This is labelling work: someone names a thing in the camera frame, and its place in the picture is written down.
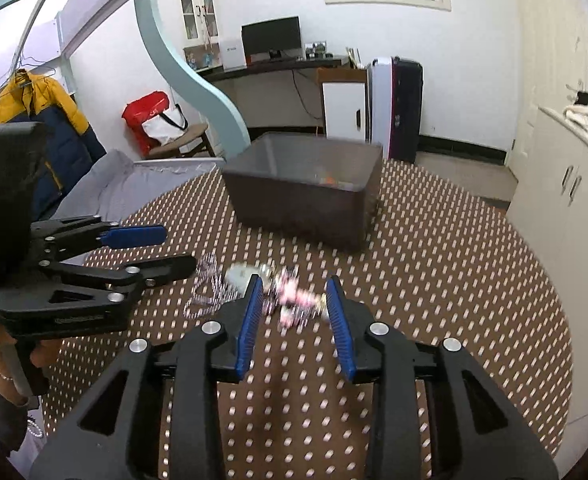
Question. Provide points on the grey bed sheet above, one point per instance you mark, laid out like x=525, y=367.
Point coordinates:
x=104, y=185

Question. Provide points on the teal bunk bed frame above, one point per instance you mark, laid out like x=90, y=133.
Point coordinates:
x=179, y=65

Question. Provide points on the white door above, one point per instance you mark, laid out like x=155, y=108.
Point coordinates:
x=548, y=60

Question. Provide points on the wooden chair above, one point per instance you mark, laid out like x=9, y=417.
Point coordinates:
x=184, y=141

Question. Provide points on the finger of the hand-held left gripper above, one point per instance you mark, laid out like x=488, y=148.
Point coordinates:
x=134, y=236
x=169, y=267

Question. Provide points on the white tote bag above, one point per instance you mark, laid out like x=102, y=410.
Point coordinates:
x=166, y=125

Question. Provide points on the grey storage box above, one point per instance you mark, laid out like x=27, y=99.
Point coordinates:
x=299, y=210

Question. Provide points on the dark suitcase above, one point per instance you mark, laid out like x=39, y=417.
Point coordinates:
x=407, y=105

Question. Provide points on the white glass-door cabinet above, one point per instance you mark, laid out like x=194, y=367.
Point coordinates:
x=196, y=15

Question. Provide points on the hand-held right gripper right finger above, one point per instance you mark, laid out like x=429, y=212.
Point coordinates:
x=341, y=332

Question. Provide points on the dark corner desk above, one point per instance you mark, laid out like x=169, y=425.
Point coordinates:
x=269, y=67

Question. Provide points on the white sideboard cabinet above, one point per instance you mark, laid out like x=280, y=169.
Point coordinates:
x=563, y=220

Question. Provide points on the black computer monitor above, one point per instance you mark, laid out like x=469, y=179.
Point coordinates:
x=271, y=35

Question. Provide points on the yellow and navy jacket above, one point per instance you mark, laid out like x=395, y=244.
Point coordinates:
x=49, y=110

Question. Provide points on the white cardboard box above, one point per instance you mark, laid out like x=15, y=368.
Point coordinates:
x=233, y=54

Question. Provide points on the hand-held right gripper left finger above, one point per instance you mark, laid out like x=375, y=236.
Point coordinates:
x=249, y=322

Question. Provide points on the small desk clutter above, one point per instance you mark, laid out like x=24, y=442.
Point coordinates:
x=318, y=50

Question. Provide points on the silver round pendant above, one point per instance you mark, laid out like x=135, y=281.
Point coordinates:
x=241, y=276

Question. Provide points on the small white cabinet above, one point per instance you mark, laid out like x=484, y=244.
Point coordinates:
x=341, y=107

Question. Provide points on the white suitcase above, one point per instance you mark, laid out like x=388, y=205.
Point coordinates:
x=379, y=105

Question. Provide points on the brown polka-dot tablecloth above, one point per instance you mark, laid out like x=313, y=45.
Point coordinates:
x=448, y=260

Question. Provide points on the red bag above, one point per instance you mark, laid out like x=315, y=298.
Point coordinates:
x=141, y=110

